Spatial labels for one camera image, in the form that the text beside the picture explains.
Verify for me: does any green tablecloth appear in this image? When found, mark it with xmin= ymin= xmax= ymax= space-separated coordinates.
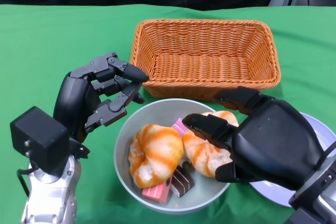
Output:
xmin=0 ymin=3 xmax=336 ymax=224

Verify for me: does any large pink layered cake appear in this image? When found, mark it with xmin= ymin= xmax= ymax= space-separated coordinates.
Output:
xmin=141 ymin=176 xmax=174 ymax=204

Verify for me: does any chocolate layered cake slice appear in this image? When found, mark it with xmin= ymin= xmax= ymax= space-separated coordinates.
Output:
xmin=170 ymin=165 xmax=195 ymax=198

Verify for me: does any orange-striped bread with dark hole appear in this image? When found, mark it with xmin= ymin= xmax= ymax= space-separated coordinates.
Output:
xmin=182 ymin=110 xmax=240 ymax=178

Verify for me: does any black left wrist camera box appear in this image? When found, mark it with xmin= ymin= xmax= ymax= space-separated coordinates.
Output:
xmin=9 ymin=105 xmax=70 ymax=176

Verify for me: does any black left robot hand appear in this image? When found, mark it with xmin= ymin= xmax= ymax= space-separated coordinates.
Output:
xmin=52 ymin=52 xmax=150 ymax=144

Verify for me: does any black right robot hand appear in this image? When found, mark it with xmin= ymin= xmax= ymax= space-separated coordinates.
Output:
xmin=181 ymin=86 xmax=330 ymax=191

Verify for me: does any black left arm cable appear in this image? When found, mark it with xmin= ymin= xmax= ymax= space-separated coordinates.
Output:
xmin=16 ymin=167 xmax=32 ymax=199

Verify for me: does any grey-green ribbed bowl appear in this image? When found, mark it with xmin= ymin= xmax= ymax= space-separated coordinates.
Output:
xmin=114 ymin=98 xmax=232 ymax=215

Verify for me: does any small pink striped cake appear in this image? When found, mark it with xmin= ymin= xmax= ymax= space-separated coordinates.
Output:
xmin=171 ymin=118 xmax=187 ymax=137

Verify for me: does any white round plate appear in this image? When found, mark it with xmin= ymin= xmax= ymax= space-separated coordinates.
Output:
xmin=248 ymin=112 xmax=336 ymax=209

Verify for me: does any orange-striped bread without dark hole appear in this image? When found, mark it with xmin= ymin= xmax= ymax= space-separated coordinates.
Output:
xmin=128 ymin=123 xmax=184 ymax=189

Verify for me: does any orange wicker basket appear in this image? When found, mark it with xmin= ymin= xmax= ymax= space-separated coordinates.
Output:
xmin=130 ymin=18 xmax=282 ymax=101

